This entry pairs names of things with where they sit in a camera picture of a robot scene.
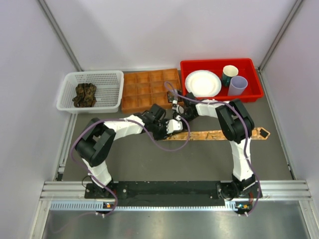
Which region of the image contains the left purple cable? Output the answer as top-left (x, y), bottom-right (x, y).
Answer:
top-left (70, 118), bottom-right (191, 219)

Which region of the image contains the white perforated plastic basket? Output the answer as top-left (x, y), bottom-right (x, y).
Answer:
top-left (56, 70), bottom-right (124, 114)

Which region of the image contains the dark camouflage tie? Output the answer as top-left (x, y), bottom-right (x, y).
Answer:
top-left (72, 83), bottom-right (97, 108)

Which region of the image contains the red plastic bin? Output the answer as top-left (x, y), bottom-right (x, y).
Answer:
top-left (180, 58), bottom-right (264, 103)

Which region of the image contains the lavender plastic cup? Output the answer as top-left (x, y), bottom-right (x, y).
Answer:
top-left (228, 76), bottom-right (248, 96)

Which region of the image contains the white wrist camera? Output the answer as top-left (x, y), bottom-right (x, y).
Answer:
top-left (172, 100), bottom-right (185, 118)
top-left (166, 119), bottom-right (183, 134)

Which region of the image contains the green cup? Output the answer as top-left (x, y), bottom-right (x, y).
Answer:
top-left (221, 65), bottom-right (239, 87)

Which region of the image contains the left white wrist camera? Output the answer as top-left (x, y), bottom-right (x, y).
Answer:
top-left (166, 119), bottom-right (183, 134)

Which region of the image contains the orange patterned tie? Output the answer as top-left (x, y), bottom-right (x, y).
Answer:
top-left (164, 127), bottom-right (271, 141)

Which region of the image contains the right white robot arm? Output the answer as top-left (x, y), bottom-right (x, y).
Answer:
top-left (173, 93), bottom-right (257, 197)

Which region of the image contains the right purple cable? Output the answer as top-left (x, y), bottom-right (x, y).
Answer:
top-left (163, 81), bottom-right (261, 216)

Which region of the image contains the slotted cable duct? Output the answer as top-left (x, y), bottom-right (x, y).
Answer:
top-left (50, 201), bottom-right (250, 212)

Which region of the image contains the rolled dark patterned tie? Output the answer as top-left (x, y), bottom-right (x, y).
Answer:
top-left (166, 90), bottom-right (182, 104)

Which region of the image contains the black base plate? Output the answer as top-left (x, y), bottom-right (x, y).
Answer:
top-left (84, 180), bottom-right (262, 207)

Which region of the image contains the orange compartment tray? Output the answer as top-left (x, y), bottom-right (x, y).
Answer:
top-left (121, 68), bottom-right (181, 114)

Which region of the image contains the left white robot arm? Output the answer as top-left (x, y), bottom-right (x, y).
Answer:
top-left (75, 104), bottom-right (183, 198)

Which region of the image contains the purple cable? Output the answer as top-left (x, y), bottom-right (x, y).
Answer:
top-left (70, 118), bottom-right (191, 219)
top-left (163, 81), bottom-right (261, 216)

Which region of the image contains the white paper plate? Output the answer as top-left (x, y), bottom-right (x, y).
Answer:
top-left (185, 70), bottom-right (222, 98)

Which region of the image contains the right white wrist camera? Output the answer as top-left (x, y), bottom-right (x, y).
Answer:
top-left (172, 100), bottom-right (185, 118)

